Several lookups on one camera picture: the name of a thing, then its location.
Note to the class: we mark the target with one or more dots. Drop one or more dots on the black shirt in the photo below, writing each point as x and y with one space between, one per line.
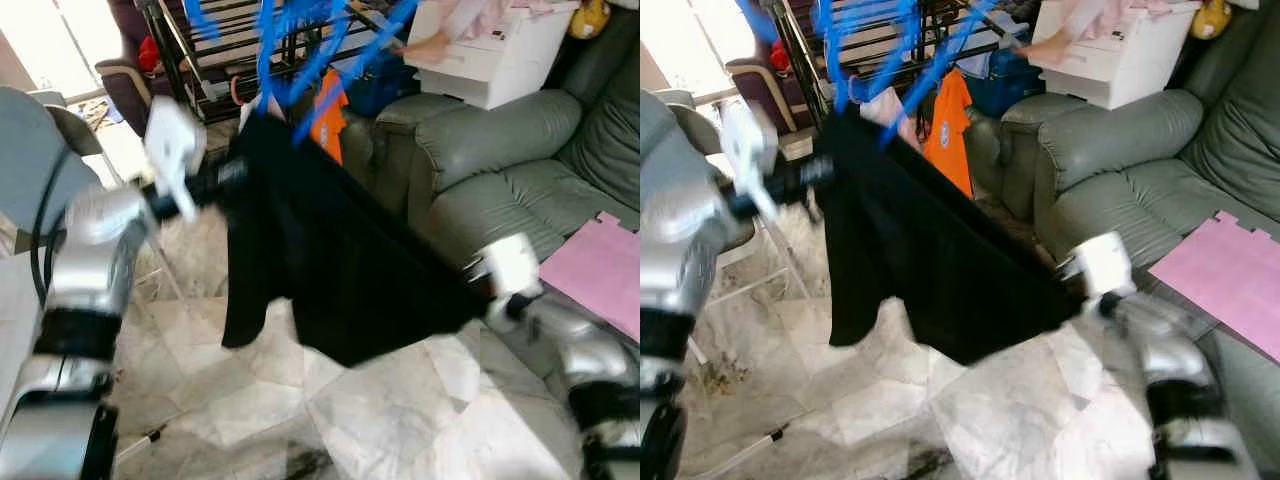
330 260
930 260

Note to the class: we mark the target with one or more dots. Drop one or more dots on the person's hand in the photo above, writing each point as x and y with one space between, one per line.
425 48
1048 46

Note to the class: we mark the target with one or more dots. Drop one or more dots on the purple armchair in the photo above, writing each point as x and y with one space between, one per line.
750 75
125 90

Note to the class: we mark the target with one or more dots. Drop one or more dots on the orange shirt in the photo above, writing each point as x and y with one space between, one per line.
328 120
948 130

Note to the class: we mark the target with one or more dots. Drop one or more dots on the black drying rack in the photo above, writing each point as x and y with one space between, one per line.
180 50
800 60

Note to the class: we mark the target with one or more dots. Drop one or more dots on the dark blue garment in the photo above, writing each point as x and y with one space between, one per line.
1005 85
385 90

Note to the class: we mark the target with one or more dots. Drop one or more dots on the pink foam mat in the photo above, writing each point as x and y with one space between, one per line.
595 270
1220 280

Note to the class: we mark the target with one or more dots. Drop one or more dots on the yellow toy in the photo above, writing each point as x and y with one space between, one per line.
1210 18
590 18

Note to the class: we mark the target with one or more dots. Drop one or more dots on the grey green leather sofa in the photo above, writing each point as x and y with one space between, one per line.
1130 150
500 160

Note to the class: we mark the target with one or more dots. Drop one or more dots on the white box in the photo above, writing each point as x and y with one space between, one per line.
500 60
1120 60

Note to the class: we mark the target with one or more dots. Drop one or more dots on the pink garment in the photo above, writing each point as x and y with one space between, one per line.
480 15
1100 12

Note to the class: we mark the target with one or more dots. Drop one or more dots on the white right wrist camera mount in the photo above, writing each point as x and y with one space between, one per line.
1105 265
512 265

